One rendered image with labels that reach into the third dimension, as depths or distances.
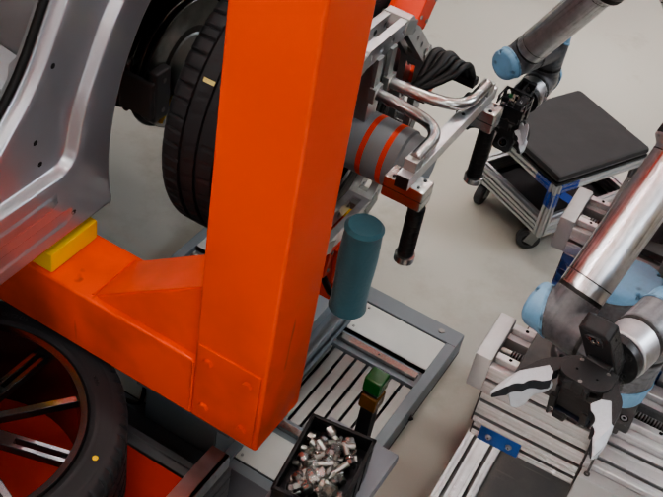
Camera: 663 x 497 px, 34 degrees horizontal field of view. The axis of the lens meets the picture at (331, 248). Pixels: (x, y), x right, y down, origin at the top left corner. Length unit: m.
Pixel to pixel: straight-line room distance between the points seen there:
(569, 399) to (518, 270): 2.02
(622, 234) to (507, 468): 1.11
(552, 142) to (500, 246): 0.37
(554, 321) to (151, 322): 0.83
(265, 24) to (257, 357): 0.67
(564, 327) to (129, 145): 2.27
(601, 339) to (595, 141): 2.15
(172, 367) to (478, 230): 1.65
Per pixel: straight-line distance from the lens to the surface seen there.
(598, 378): 1.45
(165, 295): 2.04
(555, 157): 3.38
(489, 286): 3.38
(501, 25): 4.68
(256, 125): 1.65
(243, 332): 1.94
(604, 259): 1.66
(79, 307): 2.23
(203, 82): 2.17
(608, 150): 3.49
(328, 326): 2.92
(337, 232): 2.48
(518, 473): 2.66
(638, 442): 2.09
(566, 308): 1.66
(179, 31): 2.45
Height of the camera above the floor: 2.25
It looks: 42 degrees down
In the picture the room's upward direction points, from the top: 11 degrees clockwise
